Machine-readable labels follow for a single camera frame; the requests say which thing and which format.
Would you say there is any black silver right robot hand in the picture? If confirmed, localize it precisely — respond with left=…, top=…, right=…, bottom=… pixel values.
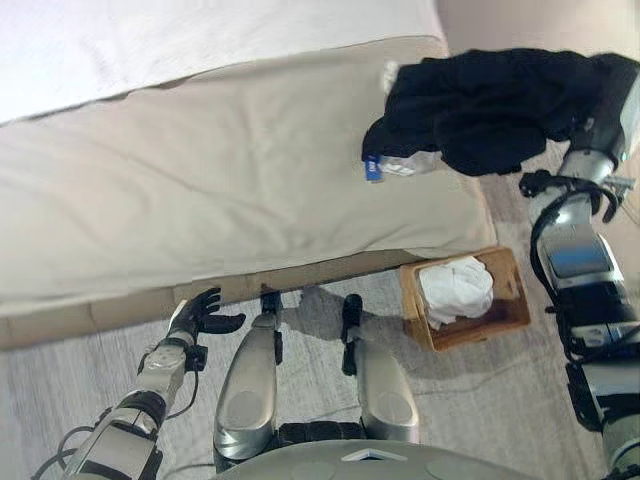
left=549, top=52, right=640, bottom=162

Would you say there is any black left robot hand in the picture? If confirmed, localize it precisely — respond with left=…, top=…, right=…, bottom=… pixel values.
left=167, top=287, right=247, bottom=346

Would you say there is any black garment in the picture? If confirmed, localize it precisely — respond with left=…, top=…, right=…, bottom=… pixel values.
left=362, top=48, right=609, bottom=185

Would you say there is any large white garment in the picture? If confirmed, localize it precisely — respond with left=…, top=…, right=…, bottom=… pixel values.
left=418, top=254, right=495, bottom=331

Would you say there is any brown bed base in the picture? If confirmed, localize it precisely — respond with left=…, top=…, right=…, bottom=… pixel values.
left=0, top=247, right=417, bottom=351

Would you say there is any beige bed blanket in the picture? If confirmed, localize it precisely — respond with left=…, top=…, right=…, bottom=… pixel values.
left=0, top=34, right=496, bottom=319

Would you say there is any brown wicker basket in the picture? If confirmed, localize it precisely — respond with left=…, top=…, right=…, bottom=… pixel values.
left=398, top=246, right=532, bottom=353

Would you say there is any silver right robot leg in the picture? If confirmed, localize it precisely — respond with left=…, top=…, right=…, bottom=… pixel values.
left=341, top=293, right=421, bottom=444

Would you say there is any grey robot torso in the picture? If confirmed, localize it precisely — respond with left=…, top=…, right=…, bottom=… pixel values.
left=212, top=422, right=501, bottom=480

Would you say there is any white duvet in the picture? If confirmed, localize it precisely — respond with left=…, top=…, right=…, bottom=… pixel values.
left=0, top=0, right=449, bottom=124

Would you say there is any grey rug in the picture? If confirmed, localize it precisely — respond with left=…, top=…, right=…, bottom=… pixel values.
left=0, top=159, right=640, bottom=480

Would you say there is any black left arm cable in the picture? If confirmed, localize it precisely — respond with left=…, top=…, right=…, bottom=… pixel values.
left=29, top=369, right=202, bottom=480

